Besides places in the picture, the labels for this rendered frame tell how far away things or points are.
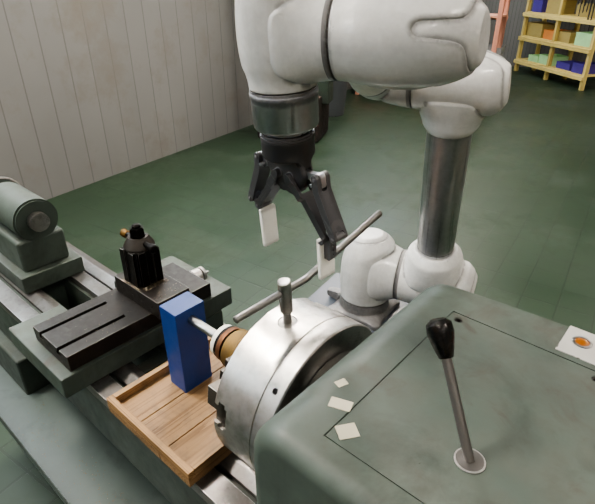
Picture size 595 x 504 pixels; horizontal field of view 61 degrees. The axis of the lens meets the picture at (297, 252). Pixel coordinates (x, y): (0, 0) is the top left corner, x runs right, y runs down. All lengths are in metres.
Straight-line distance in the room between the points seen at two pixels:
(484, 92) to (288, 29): 0.59
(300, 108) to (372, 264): 0.88
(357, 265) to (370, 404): 0.83
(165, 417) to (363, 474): 0.67
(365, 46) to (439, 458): 0.47
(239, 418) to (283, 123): 0.47
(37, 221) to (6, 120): 3.00
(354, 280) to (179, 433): 0.67
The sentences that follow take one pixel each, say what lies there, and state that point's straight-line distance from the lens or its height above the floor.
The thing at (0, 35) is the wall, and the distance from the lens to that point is 4.65.
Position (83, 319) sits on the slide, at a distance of 1.41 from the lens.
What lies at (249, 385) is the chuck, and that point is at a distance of 0.83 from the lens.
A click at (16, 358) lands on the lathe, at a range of 1.86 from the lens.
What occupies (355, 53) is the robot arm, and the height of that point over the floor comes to 1.67.
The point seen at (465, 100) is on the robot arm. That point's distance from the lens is 1.11.
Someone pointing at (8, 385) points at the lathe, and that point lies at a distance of 1.99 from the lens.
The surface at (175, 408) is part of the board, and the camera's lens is 1.22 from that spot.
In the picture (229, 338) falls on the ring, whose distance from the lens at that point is 1.02.
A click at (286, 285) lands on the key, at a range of 0.79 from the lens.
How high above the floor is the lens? 1.75
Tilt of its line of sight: 29 degrees down
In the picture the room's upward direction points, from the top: straight up
